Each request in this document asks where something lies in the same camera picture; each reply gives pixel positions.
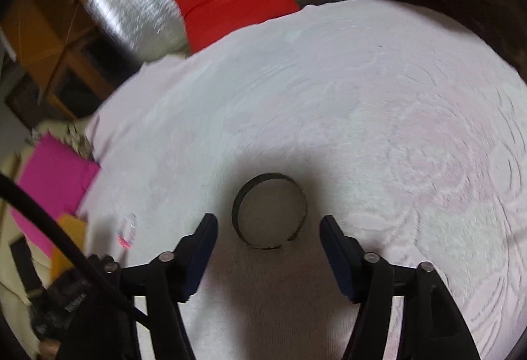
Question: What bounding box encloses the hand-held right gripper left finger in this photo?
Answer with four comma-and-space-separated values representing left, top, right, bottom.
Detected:
55, 213, 219, 360

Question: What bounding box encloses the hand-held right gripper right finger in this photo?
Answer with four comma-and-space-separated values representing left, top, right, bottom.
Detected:
319, 215, 482, 360

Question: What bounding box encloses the silver metal bangle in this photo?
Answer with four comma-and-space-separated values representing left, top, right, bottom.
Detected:
231, 173, 308, 250

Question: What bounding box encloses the beige sofa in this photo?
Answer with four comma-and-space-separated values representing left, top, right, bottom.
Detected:
0, 148, 56, 360

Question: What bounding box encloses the orange box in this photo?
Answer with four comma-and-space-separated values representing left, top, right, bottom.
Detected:
51, 214, 90, 279

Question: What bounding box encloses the small clear trinket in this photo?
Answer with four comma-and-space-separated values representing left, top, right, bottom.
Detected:
116, 213, 138, 250

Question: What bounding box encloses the pink pillow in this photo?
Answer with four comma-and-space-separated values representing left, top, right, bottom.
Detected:
10, 134, 102, 259

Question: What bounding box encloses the white embossed blanket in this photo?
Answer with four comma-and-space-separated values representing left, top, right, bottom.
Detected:
76, 0, 527, 360

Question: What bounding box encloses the patterned beige cloth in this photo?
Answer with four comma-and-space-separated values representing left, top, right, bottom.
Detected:
65, 121, 96, 160

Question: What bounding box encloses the brown wooden cabinet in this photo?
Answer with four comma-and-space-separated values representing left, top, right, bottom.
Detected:
0, 0, 121, 123

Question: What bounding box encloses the black cable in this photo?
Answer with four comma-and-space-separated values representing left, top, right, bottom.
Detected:
0, 173, 151, 328

